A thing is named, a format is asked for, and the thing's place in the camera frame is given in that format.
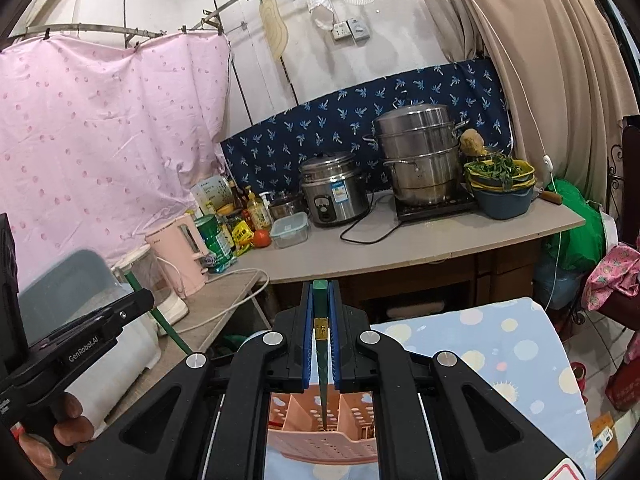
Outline beige curtain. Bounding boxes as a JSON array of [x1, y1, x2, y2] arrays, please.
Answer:
[[440, 0, 640, 201]]

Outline yellow pump soap bottle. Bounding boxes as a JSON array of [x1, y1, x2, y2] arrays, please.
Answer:
[[246, 191, 273, 231]]

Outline green plastic bag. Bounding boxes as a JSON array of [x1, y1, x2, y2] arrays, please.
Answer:
[[542, 180, 606, 271]]

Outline red bag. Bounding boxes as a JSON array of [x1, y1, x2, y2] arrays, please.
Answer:
[[605, 330, 640, 411]]

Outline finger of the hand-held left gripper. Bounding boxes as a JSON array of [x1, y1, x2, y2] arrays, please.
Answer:
[[9, 288, 156, 386]]

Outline orange cardboard box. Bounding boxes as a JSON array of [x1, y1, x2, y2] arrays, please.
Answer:
[[590, 412, 621, 466]]

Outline black induction cooktop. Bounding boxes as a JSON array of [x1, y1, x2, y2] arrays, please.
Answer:
[[395, 187, 481, 223]]

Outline blue plastic bag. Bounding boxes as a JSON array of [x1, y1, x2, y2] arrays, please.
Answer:
[[532, 260, 586, 311]]

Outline white cord with switch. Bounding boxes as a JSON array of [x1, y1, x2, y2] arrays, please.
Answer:
[[460, 0, 557, 311]]

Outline navy leaf-print cloth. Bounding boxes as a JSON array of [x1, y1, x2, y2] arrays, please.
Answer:
[[220, 57, 516, 196]]

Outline straight metal curtain rail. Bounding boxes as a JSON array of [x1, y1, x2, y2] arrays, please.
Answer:
[[7, 22, 168, 45]]

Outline black power cord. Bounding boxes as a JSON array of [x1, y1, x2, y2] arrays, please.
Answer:
[[340, 192, 402, 247]]

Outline dark sauce bottle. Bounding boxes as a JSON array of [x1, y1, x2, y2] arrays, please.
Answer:
[[227, 177, 246, 211]]

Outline white hanging cloth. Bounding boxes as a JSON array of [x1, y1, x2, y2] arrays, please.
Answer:
[[295, 0, 336, 31]]

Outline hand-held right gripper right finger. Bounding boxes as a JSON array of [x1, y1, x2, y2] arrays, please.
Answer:
[[327, 280, 586, 480]]

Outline white food processor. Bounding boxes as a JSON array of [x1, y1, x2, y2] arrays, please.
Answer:
[[112, 245, 190, 336]]

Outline light blue planet-print blanket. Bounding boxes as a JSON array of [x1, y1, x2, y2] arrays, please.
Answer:
[[220, 297, 598, 480]]

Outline brown wooden cabinet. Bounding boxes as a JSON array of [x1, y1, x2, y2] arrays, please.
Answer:
[[270, 237, 546, 321]]

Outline tan lumpy root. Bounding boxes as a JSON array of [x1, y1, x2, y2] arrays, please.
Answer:
[[460, 129, 488, 158]]

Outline hanging clothes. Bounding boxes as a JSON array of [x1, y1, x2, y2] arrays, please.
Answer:
[[575, 0, 640, 126]]

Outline green chopstick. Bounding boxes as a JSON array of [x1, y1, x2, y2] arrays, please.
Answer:
[[312, 280, 331, 432], [124, 269, 195, 357]]

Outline pink perforated utensil basket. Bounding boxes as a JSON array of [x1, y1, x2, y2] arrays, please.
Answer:
[[267, 392, 381, 463]]

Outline pink dotted curtain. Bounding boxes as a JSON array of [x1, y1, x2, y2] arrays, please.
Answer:
[[0, 30, 233, 291]]

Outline white appliance cable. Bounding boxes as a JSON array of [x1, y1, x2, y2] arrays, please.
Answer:
[[165, 267, 271, 333]]

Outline clear food container blue lid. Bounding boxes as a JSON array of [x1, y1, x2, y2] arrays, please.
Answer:
[[270, 211, 310, 250]]

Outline white dish box grey-blue lid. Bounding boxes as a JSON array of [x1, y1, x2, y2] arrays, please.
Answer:
[[17, 247, 163, 426]]

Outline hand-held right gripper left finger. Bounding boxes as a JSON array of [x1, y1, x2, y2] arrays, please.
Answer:
[[59, 280, 321, 480]]

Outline steel rice cooker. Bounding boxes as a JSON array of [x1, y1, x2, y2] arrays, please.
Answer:
[[300, 151, 371, 228]]

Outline steel steamer pot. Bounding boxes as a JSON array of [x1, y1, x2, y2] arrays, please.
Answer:
[[362, 104, 471, 207]]

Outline pink floral bag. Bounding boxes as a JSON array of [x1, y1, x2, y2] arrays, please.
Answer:
[[585, 240, 640, 311]]

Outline dark iron chair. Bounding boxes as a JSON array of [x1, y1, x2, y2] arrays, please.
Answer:
[[607, 125, 640, 331]]

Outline green leafy vegetables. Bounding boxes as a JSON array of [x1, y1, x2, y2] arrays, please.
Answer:
[[465, 155, 526, 183]]

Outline person's left hand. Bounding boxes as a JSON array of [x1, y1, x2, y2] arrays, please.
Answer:
[[17, 392, 96, 468]]

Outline white printed carton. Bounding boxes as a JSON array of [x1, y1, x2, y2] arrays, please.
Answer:
[[190, 176, 231, 211]]

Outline pink electric kettle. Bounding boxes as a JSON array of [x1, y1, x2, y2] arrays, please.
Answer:
[[145, 212, 210, 298]]

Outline green plastic bottle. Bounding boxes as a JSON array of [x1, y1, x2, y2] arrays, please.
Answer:
[[195, 214, 238, 273]]

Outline blue plastic basin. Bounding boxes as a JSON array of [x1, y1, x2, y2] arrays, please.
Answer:
[[470, 182, 536, 220]]

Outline stacked bowls with greens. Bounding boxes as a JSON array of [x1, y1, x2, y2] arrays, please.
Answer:
[[464, 159, 537, 193]]

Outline small steel lidded pot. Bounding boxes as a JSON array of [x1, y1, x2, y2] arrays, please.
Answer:
[[267, 191, 306, 221]]

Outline hanging wooden cutting board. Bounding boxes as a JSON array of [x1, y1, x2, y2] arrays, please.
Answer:
[[259, 0, 290, 61]]

